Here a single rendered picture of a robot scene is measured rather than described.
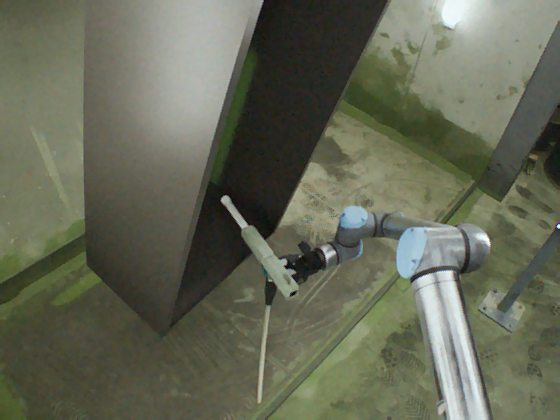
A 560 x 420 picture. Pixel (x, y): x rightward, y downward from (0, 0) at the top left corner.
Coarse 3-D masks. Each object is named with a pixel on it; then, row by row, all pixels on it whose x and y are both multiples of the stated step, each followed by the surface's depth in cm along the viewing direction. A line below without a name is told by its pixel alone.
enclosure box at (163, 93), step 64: (128, 0) 75; (192, 0) 68; (256, 0) 62; (320, 0) 121; (384, 0) 111; (128, 64) 84; (192, 64) 75; (256, 64) 145; (320, 64) 132; (128, 128) 95; (192, 128) 83; (256, 128) 160; (320, 128) 144; (128, 192) 108; (192, 192) 93; (256, 192) 177; (128, 256) 127; (192, 256) 166
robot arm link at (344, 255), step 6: (360, 240) 174; (336, 246) 170; (360, 246) 173; (336, 252) 169; (342, 252) 170; (348, 252) 170; (354, 252) 172; (360, 252) 174; (342, 258) 170; (348, 258) 172; (354, 258) 175
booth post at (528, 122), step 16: (544, 64) 233; (544, 80) 237; (528, 96) 247; (544, 96) 241; (528, 112) 251; (544, 112) 245; (512, 128) 262; (528, 128) 255; (512, 144) 266; (528, 144) 260; (496, 160) 278; (512, 160) 271; (496, 176) 283; (512, 176) 276; (496, 192) 288
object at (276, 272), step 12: (228, 204) 176; (240, 216) 172; (252, 228) 167; (252, 240) 163; (252, 252) 164; (264, 252) 159; (264, 264) 158; (276, 264) 156; (276, 276) 153; (288, 276) 151; (264, 288) 166; (276, 288) 164; (288, 288) 149; (264, 300) 169
